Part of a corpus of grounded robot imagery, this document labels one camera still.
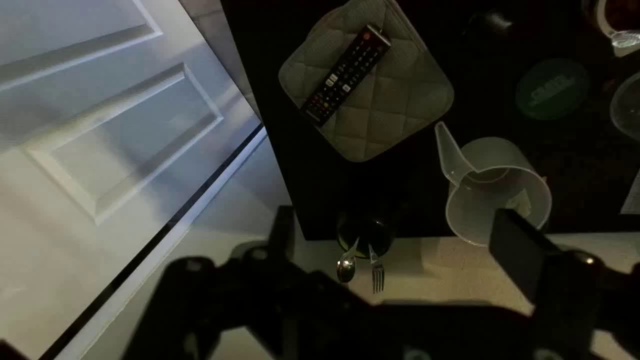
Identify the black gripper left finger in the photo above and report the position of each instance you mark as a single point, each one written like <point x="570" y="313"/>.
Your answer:
<point x="283" y="233"/>

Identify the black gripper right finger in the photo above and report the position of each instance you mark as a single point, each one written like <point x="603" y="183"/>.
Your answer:
<point x="522" y="253"/>

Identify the black remote control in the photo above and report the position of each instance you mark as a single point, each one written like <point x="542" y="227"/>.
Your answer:
<point x="343" y="73"/>

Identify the clear plastic measuring jug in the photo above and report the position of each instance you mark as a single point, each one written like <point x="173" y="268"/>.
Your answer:
<point x="493" y="161"/>

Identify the black utensil holder with spoons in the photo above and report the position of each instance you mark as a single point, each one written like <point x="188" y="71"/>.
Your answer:
<point x="363" y="233"/>

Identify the black table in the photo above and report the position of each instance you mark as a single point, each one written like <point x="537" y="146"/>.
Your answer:
<point x="572" y="172"/>

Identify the grey grid placemat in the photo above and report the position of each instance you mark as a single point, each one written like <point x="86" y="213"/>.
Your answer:
<point x="633" y="198"/>

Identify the dark plate with food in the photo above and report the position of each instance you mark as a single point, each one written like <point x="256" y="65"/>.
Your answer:
<point x="392" y="113"/>

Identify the green round lid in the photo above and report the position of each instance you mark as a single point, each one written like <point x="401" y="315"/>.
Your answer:
<point x="552" y="90"/>

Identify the clear drinking glass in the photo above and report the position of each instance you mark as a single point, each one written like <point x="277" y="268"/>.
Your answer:
<point x="628" y="106"/>

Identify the white panel door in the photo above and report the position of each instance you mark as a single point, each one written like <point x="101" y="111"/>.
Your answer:
<point x="101" y="166"/>

